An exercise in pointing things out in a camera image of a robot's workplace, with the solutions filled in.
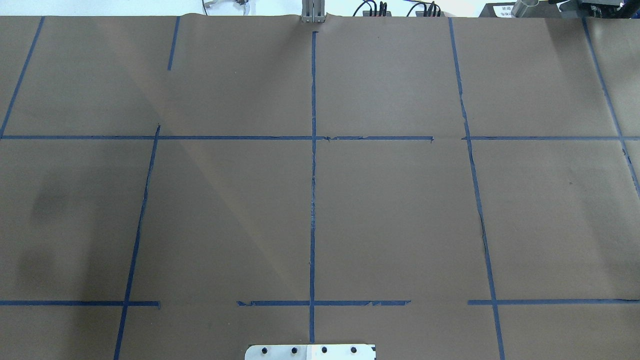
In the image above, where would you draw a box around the silver metal cylinder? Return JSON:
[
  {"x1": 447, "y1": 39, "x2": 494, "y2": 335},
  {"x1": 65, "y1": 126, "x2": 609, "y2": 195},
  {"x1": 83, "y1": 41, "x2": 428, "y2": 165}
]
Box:
[{"x1": 510, "y1": 0, "x2": 540, "y2": 18}]

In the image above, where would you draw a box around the black device with label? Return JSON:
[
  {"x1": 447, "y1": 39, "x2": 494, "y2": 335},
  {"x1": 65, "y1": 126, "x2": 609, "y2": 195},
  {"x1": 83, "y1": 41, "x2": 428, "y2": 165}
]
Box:
[{"x1": 478, "y1": 0, "x2": 558, "y2": 19}]

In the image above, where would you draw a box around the grey aluminium profile post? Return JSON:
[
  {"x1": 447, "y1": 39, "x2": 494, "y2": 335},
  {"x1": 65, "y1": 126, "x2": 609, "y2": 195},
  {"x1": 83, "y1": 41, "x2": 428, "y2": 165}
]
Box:
[{"x1": 301, "y1": 0, "x2": 327, "y2": 24}]

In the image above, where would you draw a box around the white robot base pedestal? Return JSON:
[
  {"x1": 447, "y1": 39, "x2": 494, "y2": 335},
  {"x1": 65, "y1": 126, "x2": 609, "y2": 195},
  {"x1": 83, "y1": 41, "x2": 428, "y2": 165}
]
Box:
[{"x1": 244, "y1": 343, "x2": 377, "y2": 360}]

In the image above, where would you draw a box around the black cable bundle left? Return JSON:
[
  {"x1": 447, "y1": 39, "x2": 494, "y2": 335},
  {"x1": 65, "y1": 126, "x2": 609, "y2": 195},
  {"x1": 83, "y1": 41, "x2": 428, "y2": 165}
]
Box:
[{"x1": 352, "y1": 0, "x2": 391, "y2": 18}]

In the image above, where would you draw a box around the black cable bundle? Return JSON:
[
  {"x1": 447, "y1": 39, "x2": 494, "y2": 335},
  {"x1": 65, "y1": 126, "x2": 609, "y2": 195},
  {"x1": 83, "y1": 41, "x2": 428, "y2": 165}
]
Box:
[
  {"x1": 406, "y1": 1, "x2": 443, "y2": 18},
  {"x1": 352, "y1": 0, "x2": 391, "y2": 18}
]

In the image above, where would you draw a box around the black cable bundle right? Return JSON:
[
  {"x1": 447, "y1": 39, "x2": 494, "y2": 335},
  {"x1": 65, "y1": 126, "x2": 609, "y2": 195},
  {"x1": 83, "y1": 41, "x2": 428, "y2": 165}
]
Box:
[{"x1": 406, "y1": 1, "x2": 443, "y2": 18}]

